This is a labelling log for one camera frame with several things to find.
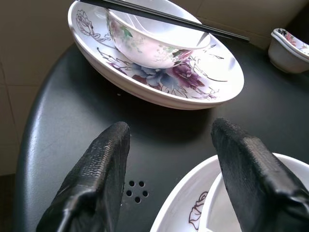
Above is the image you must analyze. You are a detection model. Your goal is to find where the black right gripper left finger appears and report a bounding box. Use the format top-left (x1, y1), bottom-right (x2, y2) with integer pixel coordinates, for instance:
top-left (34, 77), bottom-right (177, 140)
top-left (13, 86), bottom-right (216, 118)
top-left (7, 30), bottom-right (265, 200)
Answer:
top-left (36, 121), bottom-right (131, 232)

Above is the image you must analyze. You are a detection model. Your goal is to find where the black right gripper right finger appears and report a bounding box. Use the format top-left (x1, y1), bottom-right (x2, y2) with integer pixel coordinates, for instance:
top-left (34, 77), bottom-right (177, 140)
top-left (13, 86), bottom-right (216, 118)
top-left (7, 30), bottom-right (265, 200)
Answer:
top-left (211, 117), bottom-right (309, 232)

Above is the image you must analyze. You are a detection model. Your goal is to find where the white floral bowl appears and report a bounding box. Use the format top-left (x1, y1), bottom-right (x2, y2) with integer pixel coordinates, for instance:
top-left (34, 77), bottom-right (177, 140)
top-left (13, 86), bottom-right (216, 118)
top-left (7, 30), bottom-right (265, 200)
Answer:
top-left (204, 170), bottom-right (239, 232)
top-left (105, 0), bottom-right (212, 68)

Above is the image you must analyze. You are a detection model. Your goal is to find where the black chopstick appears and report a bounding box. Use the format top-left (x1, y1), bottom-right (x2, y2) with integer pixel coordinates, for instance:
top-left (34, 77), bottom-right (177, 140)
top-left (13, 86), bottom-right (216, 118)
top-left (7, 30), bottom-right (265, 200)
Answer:
top-left (101, 0), bottom-right (251, 41)
top-left (79, 0), bottom-right (250, 42)

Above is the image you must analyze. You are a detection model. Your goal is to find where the black round table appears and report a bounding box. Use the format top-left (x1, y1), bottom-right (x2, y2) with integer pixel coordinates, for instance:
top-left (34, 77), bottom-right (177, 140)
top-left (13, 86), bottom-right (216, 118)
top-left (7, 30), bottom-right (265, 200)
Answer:
top-left (14, 36), bottom-right (309, 232)

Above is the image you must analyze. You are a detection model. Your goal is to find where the white floral plate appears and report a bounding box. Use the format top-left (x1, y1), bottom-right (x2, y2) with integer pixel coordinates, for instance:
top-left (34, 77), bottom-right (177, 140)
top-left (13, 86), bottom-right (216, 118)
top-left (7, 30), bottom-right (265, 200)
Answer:
top-left (67, 0), bottom-right (245, 111)
top-left (149, 152), bottom-right (309, 232)

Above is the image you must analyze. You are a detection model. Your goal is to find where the small floral dish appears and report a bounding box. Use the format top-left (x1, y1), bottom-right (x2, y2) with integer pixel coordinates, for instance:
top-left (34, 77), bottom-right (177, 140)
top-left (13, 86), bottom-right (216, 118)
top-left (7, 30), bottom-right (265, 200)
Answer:
top-left (267, 28), bottom-right (309, 74)

